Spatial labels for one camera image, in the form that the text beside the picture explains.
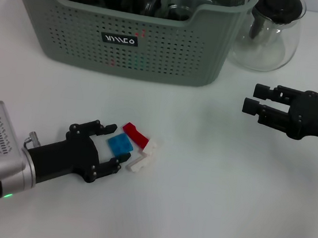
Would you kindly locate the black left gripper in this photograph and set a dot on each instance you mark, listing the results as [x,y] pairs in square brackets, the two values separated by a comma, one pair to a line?
[70,157]

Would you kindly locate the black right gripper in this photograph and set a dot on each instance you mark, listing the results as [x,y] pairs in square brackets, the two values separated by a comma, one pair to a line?
[315,118]

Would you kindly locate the blue square plate brick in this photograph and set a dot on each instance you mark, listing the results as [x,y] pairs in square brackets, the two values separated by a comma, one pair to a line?
[120,146]

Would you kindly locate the long dark red brick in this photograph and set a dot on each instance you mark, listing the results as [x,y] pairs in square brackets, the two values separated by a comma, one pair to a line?
[135,135]

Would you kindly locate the white brick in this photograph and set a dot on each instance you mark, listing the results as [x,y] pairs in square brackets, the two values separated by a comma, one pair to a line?
[139,163]
[151,148]

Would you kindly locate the small bright red brick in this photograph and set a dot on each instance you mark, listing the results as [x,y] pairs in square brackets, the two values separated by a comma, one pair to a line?
[112,62]

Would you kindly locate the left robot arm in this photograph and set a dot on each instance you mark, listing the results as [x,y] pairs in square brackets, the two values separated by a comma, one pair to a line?
[9,182]

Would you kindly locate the grey-green perforated storage bin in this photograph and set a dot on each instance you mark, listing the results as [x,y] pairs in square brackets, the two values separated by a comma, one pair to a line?
[170,53]

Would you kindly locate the glass teapot with black lid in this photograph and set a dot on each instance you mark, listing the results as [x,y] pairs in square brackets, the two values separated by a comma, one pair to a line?
[271,51]

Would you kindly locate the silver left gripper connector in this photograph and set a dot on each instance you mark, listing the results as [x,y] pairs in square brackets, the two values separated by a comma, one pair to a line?
[32,138]

